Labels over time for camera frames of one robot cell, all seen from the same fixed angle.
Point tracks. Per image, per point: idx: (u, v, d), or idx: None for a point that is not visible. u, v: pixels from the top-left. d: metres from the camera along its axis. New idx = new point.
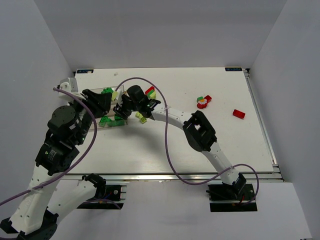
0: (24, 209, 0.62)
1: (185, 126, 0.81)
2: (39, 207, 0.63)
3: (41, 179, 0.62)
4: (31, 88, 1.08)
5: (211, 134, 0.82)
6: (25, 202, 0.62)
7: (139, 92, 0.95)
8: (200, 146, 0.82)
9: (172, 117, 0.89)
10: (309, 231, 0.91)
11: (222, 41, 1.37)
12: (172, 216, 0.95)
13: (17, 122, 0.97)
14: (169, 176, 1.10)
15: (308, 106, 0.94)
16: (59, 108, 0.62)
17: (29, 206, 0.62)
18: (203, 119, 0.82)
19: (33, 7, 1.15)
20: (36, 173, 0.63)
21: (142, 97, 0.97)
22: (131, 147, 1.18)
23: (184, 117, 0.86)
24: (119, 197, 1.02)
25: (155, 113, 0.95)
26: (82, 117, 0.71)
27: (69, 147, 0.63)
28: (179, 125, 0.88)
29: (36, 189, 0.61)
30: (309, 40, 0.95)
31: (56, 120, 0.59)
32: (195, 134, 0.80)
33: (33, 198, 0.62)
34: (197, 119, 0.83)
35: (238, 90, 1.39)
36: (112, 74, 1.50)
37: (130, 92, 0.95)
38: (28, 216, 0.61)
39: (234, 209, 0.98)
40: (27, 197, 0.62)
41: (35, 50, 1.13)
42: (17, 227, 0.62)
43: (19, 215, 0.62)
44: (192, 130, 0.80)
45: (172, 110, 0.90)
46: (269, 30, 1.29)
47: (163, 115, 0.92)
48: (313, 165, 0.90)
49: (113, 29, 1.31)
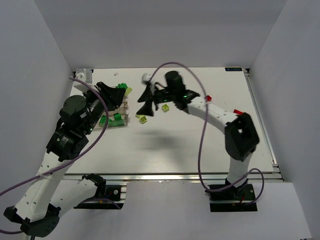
0: (32, 195, 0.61)
1: (228, 128, 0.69)
2: (47, 194, 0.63)
3: (51, 165, 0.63)
4: (30, 87, 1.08)
5: (254, 143, 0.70)
6: (33, 188, 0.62)
7: (178, 79, 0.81)
8: (238, 153, 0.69)
9: (212, 115, 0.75)
10: (309, 231, 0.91)
11: (222, 41, 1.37)
12: (172, 216, 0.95)
13: (17, 121, 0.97)
14: (169, 176, 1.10)
15: (308, 105, 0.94)
16: (70, 98, 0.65)
17: (37, 192, 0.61)
18: (249, 123, 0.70)
19: (33, 7, 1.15)
20: (46, 160, 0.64)
21: (179, 86, 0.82)
22: (131, 147, 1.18)
23: (227, 117, 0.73)
24: (119, 197, 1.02)
25: (191, 107, 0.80)
26: (93, 108, 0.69)
27: (80, 135, 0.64)
28: (218, 125, 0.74)
29: (46, 175, 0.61)
30: (309, 40, 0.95)
31: (68, 109, 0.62)
32: (237, 139, 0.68)
33: (42, 184, 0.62)
34: (241, 122, 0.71)
35: (238, 90, 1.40)
36: (112, 74, 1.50)
37: (168, 77, 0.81)
38: (35, 202, 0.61)
39: (235, 209, 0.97)
40: (35, 184, 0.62)
41: (35, 50, 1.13)
42: (22, 214, 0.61)
43: (25, 202, 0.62)
44: (235, 133, 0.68)
45: (212, 107, 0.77)
46: (269, 30, 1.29)
47: (203, 111, 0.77)
48: (313, 164, 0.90)
49: (113, 29, 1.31)
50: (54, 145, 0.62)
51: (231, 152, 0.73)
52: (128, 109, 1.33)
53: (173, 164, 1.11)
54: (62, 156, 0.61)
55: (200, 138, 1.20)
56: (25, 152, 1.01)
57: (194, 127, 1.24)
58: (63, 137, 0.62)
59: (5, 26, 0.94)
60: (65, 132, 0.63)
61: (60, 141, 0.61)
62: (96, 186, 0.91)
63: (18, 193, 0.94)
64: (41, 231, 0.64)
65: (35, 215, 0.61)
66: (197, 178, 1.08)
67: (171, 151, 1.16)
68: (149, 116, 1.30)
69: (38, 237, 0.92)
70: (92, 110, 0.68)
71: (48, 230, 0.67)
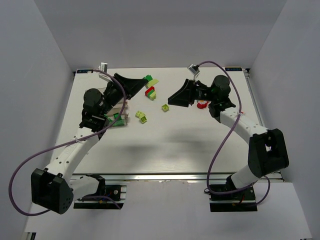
0: (65, 156, 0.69)
1: (255, 141, 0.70)
2: (76, 160, 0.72)
3: (85, 134, 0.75)
4: (31, 87, 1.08)
5: (280, 165, 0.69)
6: (65, 152, 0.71)
7: (226, 90, 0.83)
8: (260, 171, 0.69)
9: (241, 125, 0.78)
10: (309, 231, 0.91)
11: (222, 41, 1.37)
12: (172, 215, 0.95)
13: (17, 121, 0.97)
14: (168, 176, 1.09)
15: (308, 105, 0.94)
16: (86, 92, 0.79)
17: (71, 154, 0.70)
18: (280, 143, 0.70)
19: (33, 7, 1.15)
20: (79, 131, 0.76)
21: (222, 95, 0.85)
22: (131, 147, 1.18)
23: (256, 129, 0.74)
24: (119, 197, 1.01)
25: (223, 115, 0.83)
26: (109, 95, 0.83)
27: (103, 118, 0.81)
28: (246, 136, 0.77)
29: (81, 140, 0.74)
30: (310, 40, 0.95)
31: (89, 102, 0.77)
32: (261, 154, 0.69)
33: (75, 148, 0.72)
34: (271, 137, 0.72)
35: (238, 90, 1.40)
36: (112, 73, 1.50)
37: (217, 83, 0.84)
38: (68, 162, 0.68)
39: (234, 209, 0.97)
40: (68, 149, 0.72)
41: (35, 50, 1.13)
42: (54, 171, 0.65)
43: (57, 162, 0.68)
44: (261, 148, 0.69)
45: (243, 118, 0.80)
46: (269, 30, 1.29)
47: (233, 120, 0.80)
48: (313, 165, 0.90)
49: (113, 29, 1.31)
50: (86, 124, 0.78)
51: (252, 166, 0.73)
52: (128, 109, 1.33)
53: (173, 164, 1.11)
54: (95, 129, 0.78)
55: (201, 138, 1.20)
56: (25, 152, 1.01)
57: (195, 127, 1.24)
58: (91, 120, 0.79)
59: (5, 26, 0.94)
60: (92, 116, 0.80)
61: (91, 121, 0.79)
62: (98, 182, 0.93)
63: (18, 192, 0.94)
64: (63, 198, 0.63)
65: (65, 174, 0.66)
66: (198, 178, 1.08)
67: (171, 151, 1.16)
68: (150, 116, 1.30)
69: (38, 236, 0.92)
70: (108, 97, 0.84)
71: (65, 204, 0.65)
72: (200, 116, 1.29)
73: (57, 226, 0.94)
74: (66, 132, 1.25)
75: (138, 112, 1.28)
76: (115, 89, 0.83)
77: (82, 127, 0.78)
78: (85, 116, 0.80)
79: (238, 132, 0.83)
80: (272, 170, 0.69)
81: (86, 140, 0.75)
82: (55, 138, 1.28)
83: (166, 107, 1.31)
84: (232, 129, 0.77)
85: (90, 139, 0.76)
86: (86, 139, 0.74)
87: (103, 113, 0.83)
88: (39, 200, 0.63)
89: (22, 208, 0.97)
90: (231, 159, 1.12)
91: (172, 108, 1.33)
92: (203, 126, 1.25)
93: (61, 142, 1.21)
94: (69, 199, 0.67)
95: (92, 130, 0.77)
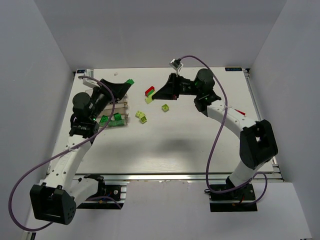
0: (60, 168, 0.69)
1: (245, 132, 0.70)
2: (72, 169, 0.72)
3: (77, 142, 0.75)
4: (30, 87, 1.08)
5: (271, 153, 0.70)
6: (61, 163, 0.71)
7: (210, 83, 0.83)
8: (253, 162, 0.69)
9: (230, 119, 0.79)
10: (310, 231, 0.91)
11: (222, 41, 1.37)
12: (172, 215, 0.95)
13: (17, 121, 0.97)
14: (169, 176, 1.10)
15: (309, 105, 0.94)
16: (75, 96, 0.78)
17: (67, 164, 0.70)
18: (268, 132, 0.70)
19: (33, 7, 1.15)
20: (70, 140, 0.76)
21: (207, 90, 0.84)
22: (131, 147, 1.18)
23: (245, 123, 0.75)
24: (119, 197, 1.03)
25: (211, 109, 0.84)
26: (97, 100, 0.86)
27: (93, 121, 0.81)
28: (237, 130, 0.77)
29: (73, 149, 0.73)
30: (310, 40, 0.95)
31: (79, 105, 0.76)
32: (252, 146, 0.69)
33: (70, 157, 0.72)
34: (260, 129, 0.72)
35: (237, 90, 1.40)
36: (112, 74, 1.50)
37: (201, 77, 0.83)
38: (65, 172, 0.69)
39: (234, 209, 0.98)
40: (63, 160, 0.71)
41: (34, 50, 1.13)
42: (52, 184, 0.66)
43: (54, 175, 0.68)
44: (252, 140, 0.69)
45: (231, 111, 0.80)
46: (269, 30, 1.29)
47: (221, 114, 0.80)
48: (314, 164, 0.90)
49: (113, 29, 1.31)
50: (76, 132, 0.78)
51: (244, 158, 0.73)
52: (128, 109, 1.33)
53: (173, 164, 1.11)
54: (87, 134, 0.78)
55: (201, 138, 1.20)
56: (25, 152, 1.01)
57: (195, 127, 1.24)
58: (80, 126, 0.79)
59: (4, 26, 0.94)
60: (80, 123, 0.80)
61: (80, 127, 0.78)
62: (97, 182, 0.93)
63: (18, 193, 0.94)
64: (67, 209, 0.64)
65: (64, 184, 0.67)
66: (193, 178, 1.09)
67: (171, 151, 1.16)
68: (149, 116, 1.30)
69: (37, 237, 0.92)
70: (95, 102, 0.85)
71: (69, 215, 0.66)
72: (200, 116, 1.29)
73: (57, 226, 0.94)
74: (66, 132, 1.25)
75: (138, 112, 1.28)
76: (102, 94, 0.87)
77: (72, 135, 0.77)
78: (74, 123, 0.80)
79: (228, 127, 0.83)
80: (264, 160, 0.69)
81: (78, 148, 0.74)
82: (55, 138, 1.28)
83: (166, 107, 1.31)
84: (222, 123, 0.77)
85: (83, 146, 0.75)
86: (78, 147, 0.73)
87: (92, 116, 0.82)
88: (43, 214, 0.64)
89: (22, 209, 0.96)
90: (229, 159, 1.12)
91: (172, 108, 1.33)
92: (202, 126, 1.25)
93: (61, 142, 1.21)
94: (72, 208, 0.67)
95: (83, 136, 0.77)
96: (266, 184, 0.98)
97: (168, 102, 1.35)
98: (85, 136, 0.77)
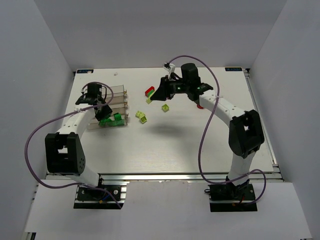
0: (71, 122, 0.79)
1: (234, 121, 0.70)
2: (81, 126, 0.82)
3: (83, 107, 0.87)
4: (31, 87, 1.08)
5: (258, 142, 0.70)
6: (71, 119, 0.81)
7: (194, 71, 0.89)
8: (240, 149, 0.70)
9: (221, 108, 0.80)
10: (309, 231, 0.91)
11: (222, 42, 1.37)
12: (172, 216, 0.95)
13: (17, 121, 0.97)
14: (169, 176, 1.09)
15: (308, 105, 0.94)
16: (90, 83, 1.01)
17: (76, 120, 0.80)
18: (256, 122, 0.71)
19: (34, 8, 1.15)
20: (78, 106, 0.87)
21: (194, 77, 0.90)
22: (132, 147, 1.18)
23: (235, 112, 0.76)
24: (119, 197, 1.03)
25: (203, 98, 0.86)
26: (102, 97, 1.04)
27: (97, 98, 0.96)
28: (227, 120, 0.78)
29: (81, 110, 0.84)
30: (309, 40, 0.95)
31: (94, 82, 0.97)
32: (240, 134, 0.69)
33: (78, 116, 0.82)
34: (248, 118, 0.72)
35: (237, 90, 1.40)
36: (112, 74, 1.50)
37: (184, 67, 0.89)
38: (75, 125, 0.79)
39: (235, 209, 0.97)
40: (72, 118, 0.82)
41: (35, 51, 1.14)
42: (66, 131, 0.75)
43: (66, 127, 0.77)
44: (240, 128, 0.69)
45: (222, 101, 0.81)
46: (269, 30, 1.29)
47: (212, 103, 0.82)
48: (314, 164, 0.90)
49: (113, 29, 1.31)
50: (81, 101, 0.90)
51: (233, 146, 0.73)
52: (128, 109, 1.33)
53: (173, 164, 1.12)
54: (91, 102, 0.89)
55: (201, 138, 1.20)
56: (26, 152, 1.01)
57: (195, 127, 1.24)
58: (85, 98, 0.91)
59: (4, 27, 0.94)
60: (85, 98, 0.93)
61: (85, 99, 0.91)
62: (96, 179, 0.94)
63: (18, 194, 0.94)
64: (78, 156, 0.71)
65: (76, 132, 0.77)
66: (193, 178, 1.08)
67: (171, 151, 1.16)
68: (149, 116, 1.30)
69: (37, 237, 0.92)
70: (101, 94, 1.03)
71: (80, 164, 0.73)
72: (200, 116, 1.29)
73: (56, 227, 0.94)
74: None
75: (138, 112, 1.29)
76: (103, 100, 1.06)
77: (79, 104, 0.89)
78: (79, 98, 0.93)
79: (220, 118, 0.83)
80: (252, 148, 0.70)
81: (85, 112, 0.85)
82: None
83: (166, 107, 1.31)
84: (212, 114, 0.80)
85: (89, 110, 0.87)
86: (86, 110, 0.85)
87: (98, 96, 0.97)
88: (55, 164, 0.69)
89: (22, 209, 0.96)
90: (229, 159, 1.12)
91: (172, 108, 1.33)
92: (202, 126, 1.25)
93: None
94: (82, 161, 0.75)
95: (89, 103, 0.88)
96: (265, 184, 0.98)
97: (168, 103, 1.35)
98: (90, 103, 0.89)
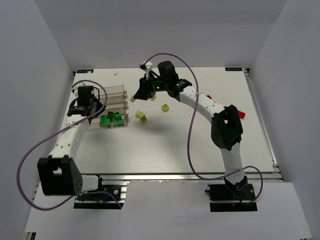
0: (64, 141, 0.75)
1: (215, 118, 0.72)
2: (75, 142, 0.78)
3: (76, 119, 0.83)
4: (31, 87, 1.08)
5: (237, 133, 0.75)
6: (64, 137, 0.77)
7: (171, 69, 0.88)
8: (223, 142, 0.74)
9: (202, 105, 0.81)
10: (310, 231, 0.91)
11: (222, 41, 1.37)
12: (172, 215, 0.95)
13: (17, 120, 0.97)
14: (168, 176, 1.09)
15: (308, 105, 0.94)
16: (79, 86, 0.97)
17: (69, 138, 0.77)
18: (235, 115, 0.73)
19: (34, 8, 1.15)
20: (70, 118, 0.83)
21: (172, 74, 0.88)
22: (132, 147, 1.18)
23: (215, 108, 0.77)
24: (119, 197, 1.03)
25: (183, 95, 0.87)
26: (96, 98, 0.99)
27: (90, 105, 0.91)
28: (209, 115, 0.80)
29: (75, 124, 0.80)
30: (309, 40, 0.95)
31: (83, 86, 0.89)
32: (222, 129, 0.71)
33: (72, 132, 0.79)
34: (227, 113, 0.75)
35: (237, 90, 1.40)
36: (112, 74, 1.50)
37: (160, 66, 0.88)
38: (69, 144, 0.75)
39: (235, 209, 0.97)
40: (65, 135, 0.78)
41: (35, 51, 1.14)
42: (59, 154, 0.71)
43: (59, 148, 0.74)
44: (221, 123, 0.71)
45: (202, 97, 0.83)
46: (269, 29, 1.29)
47: (193, 100, 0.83)
48: (314, 164, 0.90)
49: (113, 29, 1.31)
50: (73, 112, 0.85)
51: (214, 139, 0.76)
52: (128, 109, 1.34)
53: (173, 164, 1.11)
54: (84, 112, 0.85)
55: (201, 138, 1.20)
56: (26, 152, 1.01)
57: (195, 127, 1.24)
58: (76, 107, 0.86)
59: (5, 27, 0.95)
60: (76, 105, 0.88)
61: (77, 108, 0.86)
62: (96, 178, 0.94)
63: (18, 193, 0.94)
64: (74, 179, 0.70)
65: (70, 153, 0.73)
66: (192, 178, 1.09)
67: (171, 151, 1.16)
68: (149, 116, 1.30)
69: (37, 237, 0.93)
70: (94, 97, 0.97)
71: (77, 185, 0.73)
72: (200, 116, 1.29)
73: (56, 227, 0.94)
74: None
75: (138, 111, 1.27)
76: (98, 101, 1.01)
77: (70, 116, 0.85)
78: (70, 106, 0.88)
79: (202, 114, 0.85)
80: (232, 139, 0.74)
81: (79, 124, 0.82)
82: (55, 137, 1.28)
83: (166, 107, 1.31)
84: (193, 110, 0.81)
85: (81, 123, 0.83)
86: (79, 123, 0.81)
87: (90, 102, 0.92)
88: (52, 186, 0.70)
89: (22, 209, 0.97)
90: None
91: (172, 108, 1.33)
92: (202, 126, 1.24)
93: None
94: (79, 180, 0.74)
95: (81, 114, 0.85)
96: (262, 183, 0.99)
97: (168, 102, 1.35)
98: (83, 114, 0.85)
